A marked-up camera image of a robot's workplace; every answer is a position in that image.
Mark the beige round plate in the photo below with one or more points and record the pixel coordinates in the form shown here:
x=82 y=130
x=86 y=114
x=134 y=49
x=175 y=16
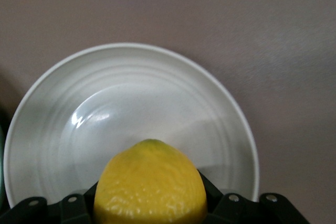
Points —
x=147 y=103

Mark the yellow lemon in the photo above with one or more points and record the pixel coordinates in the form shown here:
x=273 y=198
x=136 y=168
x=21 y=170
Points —
x=151 y=187

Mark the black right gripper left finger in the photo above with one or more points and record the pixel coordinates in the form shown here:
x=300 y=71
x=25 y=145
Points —
x=73 y=208

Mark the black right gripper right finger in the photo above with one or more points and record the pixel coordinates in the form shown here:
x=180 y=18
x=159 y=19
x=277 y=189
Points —
x=236 y=208

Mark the pale green round plate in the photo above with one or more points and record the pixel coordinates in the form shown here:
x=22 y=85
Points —
x=1 y=169

